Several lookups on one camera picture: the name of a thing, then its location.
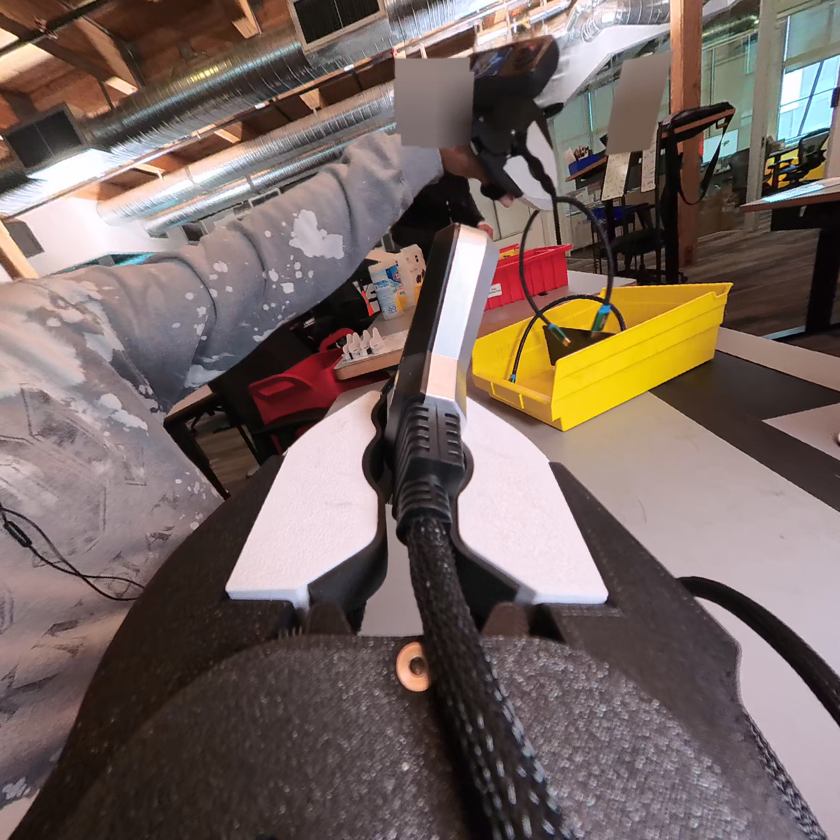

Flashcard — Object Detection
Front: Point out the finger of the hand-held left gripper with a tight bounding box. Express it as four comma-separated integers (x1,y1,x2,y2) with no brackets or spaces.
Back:
500,154,557,212
525,120,560,198

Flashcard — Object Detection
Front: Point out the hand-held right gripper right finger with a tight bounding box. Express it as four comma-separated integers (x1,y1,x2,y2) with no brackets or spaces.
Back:
448,394,609,606

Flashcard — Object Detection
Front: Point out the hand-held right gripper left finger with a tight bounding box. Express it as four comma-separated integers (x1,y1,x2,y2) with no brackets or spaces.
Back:
225,389,389,627

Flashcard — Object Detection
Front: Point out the green-plug braided hdmi cable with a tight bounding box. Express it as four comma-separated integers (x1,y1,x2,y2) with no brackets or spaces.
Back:
507,294,627,386
520,196,616,347

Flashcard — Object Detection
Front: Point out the silver hub with braided cable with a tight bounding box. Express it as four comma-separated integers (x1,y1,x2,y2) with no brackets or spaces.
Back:
382,223,840,840

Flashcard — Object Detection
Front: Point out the yellow plastic bin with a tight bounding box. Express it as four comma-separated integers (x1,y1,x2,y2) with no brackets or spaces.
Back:
471,282,734,432

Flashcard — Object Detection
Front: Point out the person's left forearm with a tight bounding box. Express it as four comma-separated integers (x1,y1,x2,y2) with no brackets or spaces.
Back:
128,133,446,401

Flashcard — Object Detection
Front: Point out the person's left hand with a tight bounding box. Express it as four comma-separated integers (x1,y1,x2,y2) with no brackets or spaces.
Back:
440,144,492,183

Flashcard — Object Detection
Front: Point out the red plastic bin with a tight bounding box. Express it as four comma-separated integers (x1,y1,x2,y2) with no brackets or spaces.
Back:
484,244,573,311

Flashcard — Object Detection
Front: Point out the red tote bag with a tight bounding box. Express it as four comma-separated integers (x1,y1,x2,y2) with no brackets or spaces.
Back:
248,328,388,434

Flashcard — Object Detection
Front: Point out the black tall stand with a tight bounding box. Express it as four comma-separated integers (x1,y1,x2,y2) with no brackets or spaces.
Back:
656,101,737,283

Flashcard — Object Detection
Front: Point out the white brown carton box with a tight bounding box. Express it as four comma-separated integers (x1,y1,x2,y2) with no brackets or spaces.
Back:
394,244,429,309

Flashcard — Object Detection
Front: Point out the wooden top table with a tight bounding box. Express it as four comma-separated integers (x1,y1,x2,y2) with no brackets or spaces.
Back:
333,269,637,382

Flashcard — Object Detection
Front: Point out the black plastic divider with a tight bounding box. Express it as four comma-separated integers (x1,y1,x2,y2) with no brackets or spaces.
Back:
543,325,618,366

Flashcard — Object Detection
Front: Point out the white wipes canister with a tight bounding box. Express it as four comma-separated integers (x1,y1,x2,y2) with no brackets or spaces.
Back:
369,259,403,320

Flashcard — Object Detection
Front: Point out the row of white printed parts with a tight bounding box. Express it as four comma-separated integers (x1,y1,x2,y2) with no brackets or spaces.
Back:
341,328,389,363

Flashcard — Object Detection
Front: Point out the dark wooden desk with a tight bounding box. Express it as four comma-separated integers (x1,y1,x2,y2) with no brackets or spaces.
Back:
742,180,840,336

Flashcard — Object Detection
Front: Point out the wooden beam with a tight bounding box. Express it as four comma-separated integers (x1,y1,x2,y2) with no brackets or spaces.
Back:
0,220,39,282

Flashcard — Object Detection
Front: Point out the wooden post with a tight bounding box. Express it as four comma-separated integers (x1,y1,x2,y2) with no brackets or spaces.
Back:
669,0,706,266

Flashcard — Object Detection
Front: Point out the thin black earphone cable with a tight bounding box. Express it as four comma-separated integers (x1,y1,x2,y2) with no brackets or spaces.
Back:
0,505,143,601

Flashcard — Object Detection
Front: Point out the wide silver air duct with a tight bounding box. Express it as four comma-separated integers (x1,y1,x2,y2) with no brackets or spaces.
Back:
97,82,398,224

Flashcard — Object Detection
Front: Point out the narrow silver air duct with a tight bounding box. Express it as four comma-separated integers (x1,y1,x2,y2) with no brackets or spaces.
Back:
141,131,395,234

